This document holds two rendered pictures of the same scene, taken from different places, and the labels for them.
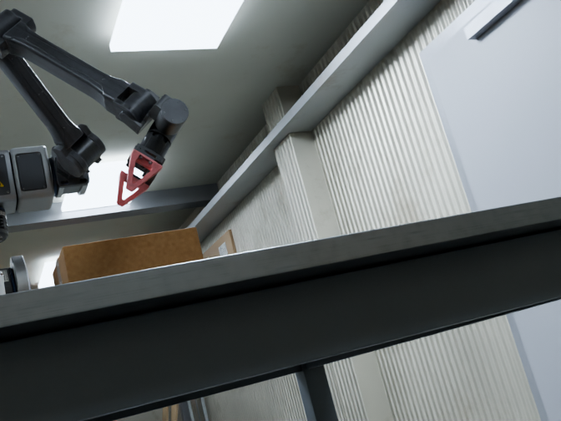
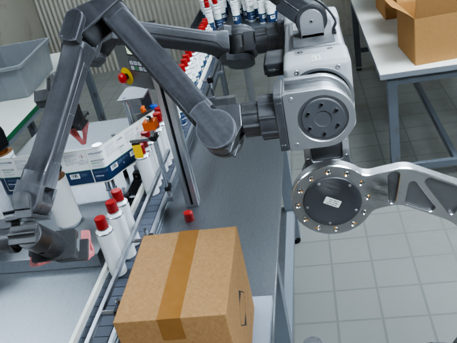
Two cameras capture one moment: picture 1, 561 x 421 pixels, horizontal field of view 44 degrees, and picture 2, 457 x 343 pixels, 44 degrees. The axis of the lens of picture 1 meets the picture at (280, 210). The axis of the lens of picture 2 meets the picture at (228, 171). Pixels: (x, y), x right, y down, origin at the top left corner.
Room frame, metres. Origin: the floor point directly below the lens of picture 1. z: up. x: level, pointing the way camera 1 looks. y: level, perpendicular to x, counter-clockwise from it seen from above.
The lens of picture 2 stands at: (2.31, -0.33, 1.91)
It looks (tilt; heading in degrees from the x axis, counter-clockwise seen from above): 29 degrees down; 127
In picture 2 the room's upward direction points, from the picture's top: 12 degrees counter-clockwise
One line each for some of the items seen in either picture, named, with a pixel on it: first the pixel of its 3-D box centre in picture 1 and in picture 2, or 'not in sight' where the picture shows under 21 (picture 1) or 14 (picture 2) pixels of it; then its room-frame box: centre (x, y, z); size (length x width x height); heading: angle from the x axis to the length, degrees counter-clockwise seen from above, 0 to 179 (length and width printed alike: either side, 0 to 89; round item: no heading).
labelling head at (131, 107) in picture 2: not in sight; (143, 121); (0.75, 1.22, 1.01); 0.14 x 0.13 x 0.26; 115
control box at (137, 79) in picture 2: not in sight; (143, 56); (1.04, 1.01, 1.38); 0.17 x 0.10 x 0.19; 170
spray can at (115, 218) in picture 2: not in sight; (120, 229); (1.14, 0.61, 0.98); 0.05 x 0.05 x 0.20
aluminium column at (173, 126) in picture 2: not in sight; (172, 121); (1.12, 0.97, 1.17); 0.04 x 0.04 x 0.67; 25
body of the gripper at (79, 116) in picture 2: not in sight; (73, 113); (0.87, 0.80, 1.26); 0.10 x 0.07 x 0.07; 116
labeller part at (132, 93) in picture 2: not in sight; (134, 92); (0.74, 1.22, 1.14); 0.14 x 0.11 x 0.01; 115
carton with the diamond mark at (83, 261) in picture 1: (133, 306); (192, 314); (1.57, 0.38, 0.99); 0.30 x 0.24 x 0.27; 117
